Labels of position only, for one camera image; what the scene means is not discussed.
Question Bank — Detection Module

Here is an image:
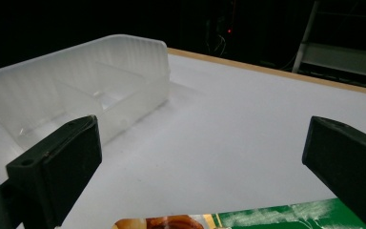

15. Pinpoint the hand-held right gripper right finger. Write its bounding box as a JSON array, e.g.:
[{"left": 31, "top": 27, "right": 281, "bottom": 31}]
[{"left": 301, "top": 115, "right": 366, "bottom": 229}]

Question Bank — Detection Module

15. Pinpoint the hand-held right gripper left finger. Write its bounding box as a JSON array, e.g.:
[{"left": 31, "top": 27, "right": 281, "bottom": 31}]
[{"left": 5, "top": 114, "right": 103, "bottom": 229}]

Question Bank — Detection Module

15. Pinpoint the translucent plastic storage bin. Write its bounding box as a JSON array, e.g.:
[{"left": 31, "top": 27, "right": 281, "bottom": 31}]
[{"left": 0, "top": 33, "right": 172, "bottom": 184}]

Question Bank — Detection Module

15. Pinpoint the green snack packet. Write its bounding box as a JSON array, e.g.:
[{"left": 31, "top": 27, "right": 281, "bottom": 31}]
[{"left": 112, "top": 198, "right": 366, "bottom": 229}]

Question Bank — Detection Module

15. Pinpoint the metal shelf rack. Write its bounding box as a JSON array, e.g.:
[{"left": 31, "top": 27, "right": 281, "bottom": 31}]
[{"left": 291, "top": 0, "right": 366, "bottom": 91}]

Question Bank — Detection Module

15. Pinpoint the dark equipment with red light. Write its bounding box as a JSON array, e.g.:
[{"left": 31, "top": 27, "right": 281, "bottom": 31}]
[{"left": 203, "top": 0, "right": 239, "bottom": 56}]

